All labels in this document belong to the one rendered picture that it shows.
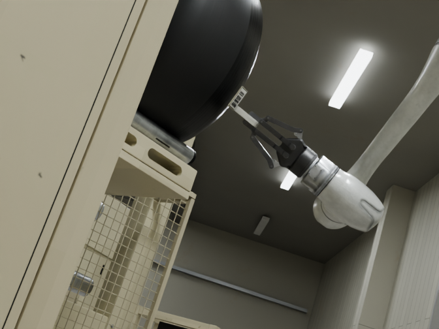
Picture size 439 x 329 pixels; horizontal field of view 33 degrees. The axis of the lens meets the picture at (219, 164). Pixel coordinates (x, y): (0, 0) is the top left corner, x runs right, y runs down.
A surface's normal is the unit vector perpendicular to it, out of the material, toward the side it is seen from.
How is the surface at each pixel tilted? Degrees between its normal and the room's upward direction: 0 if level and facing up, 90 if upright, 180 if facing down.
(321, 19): 180
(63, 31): 90
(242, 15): 81
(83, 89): 90
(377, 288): 90
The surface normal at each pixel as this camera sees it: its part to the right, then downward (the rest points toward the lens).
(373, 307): 0.08, -0.30
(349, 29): -0.30, 0.90
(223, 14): 0.74, -0.01
